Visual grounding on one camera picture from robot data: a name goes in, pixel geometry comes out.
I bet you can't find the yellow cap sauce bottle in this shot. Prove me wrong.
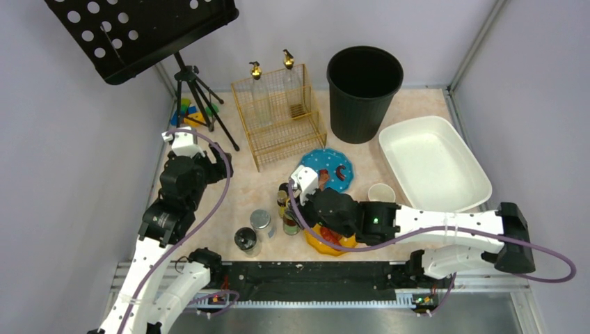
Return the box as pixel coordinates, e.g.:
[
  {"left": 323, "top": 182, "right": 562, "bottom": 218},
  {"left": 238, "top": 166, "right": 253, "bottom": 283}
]
[{"left": 282, "top": 210, "right": 300, "bottom": 236}]

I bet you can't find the clear bottle gold pump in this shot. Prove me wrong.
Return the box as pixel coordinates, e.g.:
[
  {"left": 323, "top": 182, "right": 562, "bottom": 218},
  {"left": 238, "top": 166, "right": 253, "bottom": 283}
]
[
  {"left": 282, "top": 49, "right": 305, "bottom": 118},
  {"left": 250, "top": 61, "right": 272, "bottom": 127}
]

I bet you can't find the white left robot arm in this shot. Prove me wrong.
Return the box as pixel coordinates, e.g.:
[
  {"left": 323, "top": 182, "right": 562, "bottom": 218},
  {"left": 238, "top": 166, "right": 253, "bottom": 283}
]
[{"left": 94, "top": 142, "right": 233, "bottom": 333}]

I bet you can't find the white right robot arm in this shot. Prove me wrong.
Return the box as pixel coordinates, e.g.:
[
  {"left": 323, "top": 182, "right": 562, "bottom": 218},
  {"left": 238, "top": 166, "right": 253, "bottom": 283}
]
[{"left": 291, "top": 189, "right": 536, "bottom": 279}]

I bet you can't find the small yellow spice bottle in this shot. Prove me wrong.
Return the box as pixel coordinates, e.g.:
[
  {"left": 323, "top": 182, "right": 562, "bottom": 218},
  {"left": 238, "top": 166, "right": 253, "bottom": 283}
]
[{"left": 276, "top": 189, "right": 289, "bottom": 219}]

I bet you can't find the black cap spice bottle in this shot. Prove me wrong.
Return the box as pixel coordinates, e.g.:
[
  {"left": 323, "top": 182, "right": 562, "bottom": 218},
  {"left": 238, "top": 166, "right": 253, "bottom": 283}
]
[{"left": 278, "top": 182, "right": 288, "bottom": 193}]

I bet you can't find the red sausage front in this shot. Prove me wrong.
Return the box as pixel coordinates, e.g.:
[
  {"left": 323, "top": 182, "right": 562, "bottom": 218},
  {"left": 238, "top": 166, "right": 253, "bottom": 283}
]
[{"left": 320, "top": 226, "right": 341, "bottom": 246}]

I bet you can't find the silver lid shaker jar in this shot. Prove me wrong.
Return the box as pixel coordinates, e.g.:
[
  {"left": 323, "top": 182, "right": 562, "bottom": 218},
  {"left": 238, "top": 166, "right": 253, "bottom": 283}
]
[{"left": 250, "top": 209, "right": 276, "bottom": 242}]

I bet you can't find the curved dark sausage piece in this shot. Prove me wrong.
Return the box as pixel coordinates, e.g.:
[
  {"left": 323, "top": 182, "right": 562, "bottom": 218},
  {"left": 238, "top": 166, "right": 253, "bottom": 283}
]
[{"left": 335, "top": 165, "right": 346, "bottom": 181}]

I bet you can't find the yellow toy block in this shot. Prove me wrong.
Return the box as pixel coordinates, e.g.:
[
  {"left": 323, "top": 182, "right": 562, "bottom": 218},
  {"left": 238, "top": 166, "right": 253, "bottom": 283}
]
[{"left": 184, "top": 112, "right": 207, "bottom": 127}]

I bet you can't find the yellow dotted plate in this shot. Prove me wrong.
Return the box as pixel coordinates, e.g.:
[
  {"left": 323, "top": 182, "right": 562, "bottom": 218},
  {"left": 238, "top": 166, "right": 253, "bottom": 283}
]
[{"left": 304, "top": 225, "right": 358, "bottom": 257}]

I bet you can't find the blue dotted plate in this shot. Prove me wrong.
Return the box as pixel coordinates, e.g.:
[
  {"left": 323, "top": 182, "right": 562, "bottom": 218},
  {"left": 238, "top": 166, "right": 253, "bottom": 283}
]
[{"left": 298, "top": 148, "right": 355, "bottom": 193}]

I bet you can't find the black lid grinder jar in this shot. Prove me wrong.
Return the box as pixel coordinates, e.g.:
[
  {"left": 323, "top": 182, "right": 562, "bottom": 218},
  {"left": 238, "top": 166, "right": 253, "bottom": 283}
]
[{"left": 234, "top": 227, "right": 262, "bottom": 257}]

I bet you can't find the blue toy block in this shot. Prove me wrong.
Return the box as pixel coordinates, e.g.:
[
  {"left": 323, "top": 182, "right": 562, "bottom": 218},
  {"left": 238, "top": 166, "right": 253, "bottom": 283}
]
[{"left": 169, "top": 105, "right": 199, "bottom": 127}]

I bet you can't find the lime green toy block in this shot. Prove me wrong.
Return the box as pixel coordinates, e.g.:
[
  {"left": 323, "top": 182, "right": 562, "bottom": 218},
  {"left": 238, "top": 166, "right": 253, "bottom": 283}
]
[{"left": 180, "top": 98, "right": 191, "bottom": 115}]

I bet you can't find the pink mug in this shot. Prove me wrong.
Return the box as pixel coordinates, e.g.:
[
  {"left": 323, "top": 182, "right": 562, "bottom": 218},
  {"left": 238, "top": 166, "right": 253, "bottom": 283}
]
[{"left": 367, "top": 183, "right": 397, "bottom": 202}]

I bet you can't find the black tripod stand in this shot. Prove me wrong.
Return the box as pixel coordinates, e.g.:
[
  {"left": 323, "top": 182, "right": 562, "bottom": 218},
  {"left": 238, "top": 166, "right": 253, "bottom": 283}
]
[{"left": 173, "top": 51, "right": 240, "bottom": 152}]

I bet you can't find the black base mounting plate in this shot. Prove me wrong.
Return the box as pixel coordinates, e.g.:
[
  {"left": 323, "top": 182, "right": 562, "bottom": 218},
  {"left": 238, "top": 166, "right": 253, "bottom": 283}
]
[{"left": 216, "top": 260, "right": 455, "bottom": 304}]

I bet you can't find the white plastic basin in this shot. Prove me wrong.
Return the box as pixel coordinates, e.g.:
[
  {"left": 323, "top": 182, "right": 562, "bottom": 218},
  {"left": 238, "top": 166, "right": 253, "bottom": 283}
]
[{"left": 378, "top": 116, "right": 493, "bottom": 212}]

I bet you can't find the black plastic trash bin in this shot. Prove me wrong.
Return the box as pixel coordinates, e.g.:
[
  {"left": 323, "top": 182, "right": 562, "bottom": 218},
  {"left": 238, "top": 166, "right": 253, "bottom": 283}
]
[{"left": 326, "top": 46, "right": 404, "bottom": 144}]

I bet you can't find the black perforated music stand tray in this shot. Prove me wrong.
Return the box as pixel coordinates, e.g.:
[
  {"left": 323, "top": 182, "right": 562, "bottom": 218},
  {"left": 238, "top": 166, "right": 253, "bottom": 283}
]
[{"left": 46, "top": 0, "right": 239, "bottom": 86}]

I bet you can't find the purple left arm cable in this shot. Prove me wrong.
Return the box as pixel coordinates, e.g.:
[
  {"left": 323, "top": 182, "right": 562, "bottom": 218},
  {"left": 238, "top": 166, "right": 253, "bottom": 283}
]
[{"left": 115, "top": 129, "right": 241, "bottom": 334}]

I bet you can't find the yellow wire rack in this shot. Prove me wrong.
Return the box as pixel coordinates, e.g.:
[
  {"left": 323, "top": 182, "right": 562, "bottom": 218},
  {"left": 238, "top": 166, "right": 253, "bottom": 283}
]
[{"left": 231, "top": 64, "right": 328, "bottom": 172}]

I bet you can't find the aluminium frame rail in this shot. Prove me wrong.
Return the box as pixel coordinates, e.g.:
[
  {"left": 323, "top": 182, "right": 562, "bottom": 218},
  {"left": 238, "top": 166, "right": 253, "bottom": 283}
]
[{"left": 108, "top": 260, "right": 531, "bottom": 310}]

